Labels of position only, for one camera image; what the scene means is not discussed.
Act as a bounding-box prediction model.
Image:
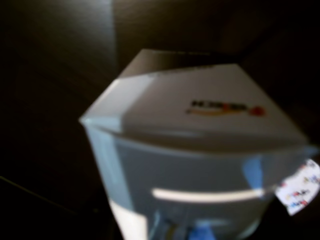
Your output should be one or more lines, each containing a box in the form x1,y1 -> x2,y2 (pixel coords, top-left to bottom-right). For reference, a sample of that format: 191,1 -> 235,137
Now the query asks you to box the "white and black servo box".
78,48 -> 320,240

